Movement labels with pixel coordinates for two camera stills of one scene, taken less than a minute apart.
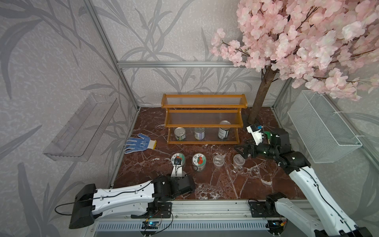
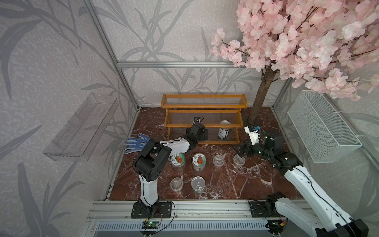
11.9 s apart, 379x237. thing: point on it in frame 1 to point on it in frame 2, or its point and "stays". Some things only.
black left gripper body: [173, 196] to [203, 137]
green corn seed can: [179, 133] to [198, 184]
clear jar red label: [239, 161] stays
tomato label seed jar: [199, 162] stays
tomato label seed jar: [178, 155] stays
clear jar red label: [218, 161] stays
